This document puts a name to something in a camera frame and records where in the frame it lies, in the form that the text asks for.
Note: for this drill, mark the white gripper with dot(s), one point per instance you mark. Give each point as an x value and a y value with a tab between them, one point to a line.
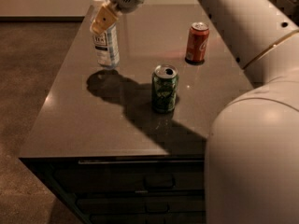
106	17

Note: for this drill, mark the clear plastic water bottle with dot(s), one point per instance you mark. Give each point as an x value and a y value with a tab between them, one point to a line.
105	44

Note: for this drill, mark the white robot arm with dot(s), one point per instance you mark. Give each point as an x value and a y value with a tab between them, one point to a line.
252	152

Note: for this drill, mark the green soda can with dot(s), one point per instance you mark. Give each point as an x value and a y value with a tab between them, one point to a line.
164	86

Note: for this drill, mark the orange soda can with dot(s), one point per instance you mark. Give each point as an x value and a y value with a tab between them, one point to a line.
197	41

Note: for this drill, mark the dark drawer cabinet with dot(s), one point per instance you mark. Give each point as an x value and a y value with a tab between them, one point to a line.
135	191

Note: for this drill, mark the dark box with snacks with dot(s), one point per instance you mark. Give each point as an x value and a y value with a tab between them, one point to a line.
289	7

